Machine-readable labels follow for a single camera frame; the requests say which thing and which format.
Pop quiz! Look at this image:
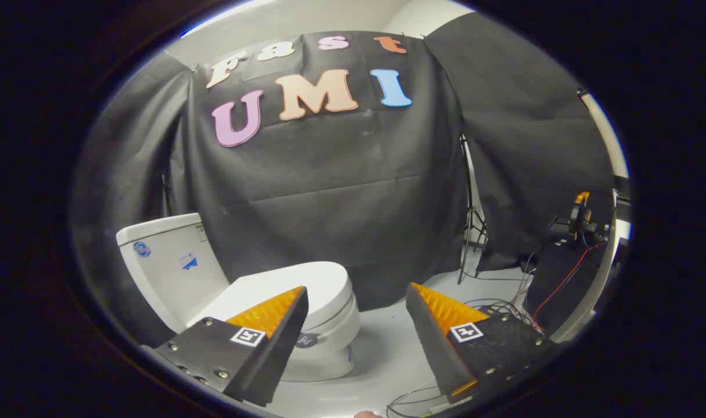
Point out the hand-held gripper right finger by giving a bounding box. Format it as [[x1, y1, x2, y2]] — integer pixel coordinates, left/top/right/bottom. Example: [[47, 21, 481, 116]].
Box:
[[405, 282, 560, 407]]

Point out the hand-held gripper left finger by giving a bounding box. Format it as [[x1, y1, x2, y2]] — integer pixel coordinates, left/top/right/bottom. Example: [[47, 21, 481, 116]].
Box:
[[153, 285, 309, 408]]

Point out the white toilet lid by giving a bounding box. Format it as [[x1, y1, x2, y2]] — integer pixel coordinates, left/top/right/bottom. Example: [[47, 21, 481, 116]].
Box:
[[186, 261, 354, 333]]

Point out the white ceramic toilet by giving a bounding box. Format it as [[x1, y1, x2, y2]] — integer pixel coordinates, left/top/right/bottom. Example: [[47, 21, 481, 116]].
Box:
[[116, 213, 361, 383]]

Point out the white toilet tank cover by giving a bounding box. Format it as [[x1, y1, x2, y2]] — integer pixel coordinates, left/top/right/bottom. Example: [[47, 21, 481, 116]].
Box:
[[116, 213, 204, 246]]

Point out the black tripod stand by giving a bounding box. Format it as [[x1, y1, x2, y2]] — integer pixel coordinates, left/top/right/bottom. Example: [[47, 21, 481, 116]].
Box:
[[458, 134, 488, 285]]

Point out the black covered stand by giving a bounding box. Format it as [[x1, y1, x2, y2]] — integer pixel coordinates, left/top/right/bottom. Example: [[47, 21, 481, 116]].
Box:
[[526, 238, 610, 338]]

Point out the black backdrop cloth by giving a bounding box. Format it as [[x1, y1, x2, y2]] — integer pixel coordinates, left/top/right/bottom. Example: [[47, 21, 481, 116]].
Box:
[[71, 13, 616, 349]]

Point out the black and orange device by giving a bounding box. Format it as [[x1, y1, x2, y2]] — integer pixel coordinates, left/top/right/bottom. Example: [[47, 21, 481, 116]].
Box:
[[553, 192, 612, 246]]

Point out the tangle of floor cables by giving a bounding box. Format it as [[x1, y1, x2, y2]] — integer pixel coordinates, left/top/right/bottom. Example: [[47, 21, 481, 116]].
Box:
[[462, 250, 546, 336]]

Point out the red cable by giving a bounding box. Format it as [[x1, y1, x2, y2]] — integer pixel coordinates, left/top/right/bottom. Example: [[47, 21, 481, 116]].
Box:
[[530, 243, 604, 319]]

